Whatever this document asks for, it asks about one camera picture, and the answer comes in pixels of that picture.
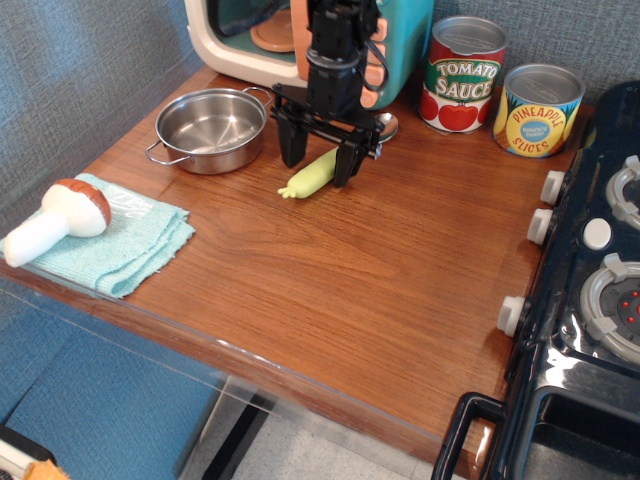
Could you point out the yellow handled metal spoon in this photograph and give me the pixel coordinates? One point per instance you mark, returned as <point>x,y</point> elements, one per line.
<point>320,172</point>

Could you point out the orange microwave plate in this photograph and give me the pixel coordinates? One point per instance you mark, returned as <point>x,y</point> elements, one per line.
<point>275,34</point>

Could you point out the black toy stove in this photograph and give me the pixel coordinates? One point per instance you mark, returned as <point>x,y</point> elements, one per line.
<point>571,409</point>

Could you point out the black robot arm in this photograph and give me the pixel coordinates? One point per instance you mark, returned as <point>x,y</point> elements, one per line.
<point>339,28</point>

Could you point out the orange black object corner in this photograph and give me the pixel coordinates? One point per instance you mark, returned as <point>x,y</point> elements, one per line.
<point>22,458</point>

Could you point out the stainless steel pot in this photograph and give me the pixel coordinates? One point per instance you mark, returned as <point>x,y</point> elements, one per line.
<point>211,131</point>

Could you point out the tomato sauce can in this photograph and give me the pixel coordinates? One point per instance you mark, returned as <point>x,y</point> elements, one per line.
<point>465,58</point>

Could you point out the light teal folded cloth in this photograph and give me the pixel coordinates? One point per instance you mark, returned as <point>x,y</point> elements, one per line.
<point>143,236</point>

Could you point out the plush mushroom toy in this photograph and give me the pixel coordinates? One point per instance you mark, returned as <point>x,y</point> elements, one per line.
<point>70,207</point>

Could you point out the pineapple slices can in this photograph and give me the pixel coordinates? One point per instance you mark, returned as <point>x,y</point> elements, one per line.
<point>537,109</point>

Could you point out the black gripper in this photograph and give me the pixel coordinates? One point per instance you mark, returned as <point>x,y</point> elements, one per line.
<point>328,106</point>

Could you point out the teal toy microwave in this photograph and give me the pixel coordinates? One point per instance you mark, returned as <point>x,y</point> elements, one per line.
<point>220,34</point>

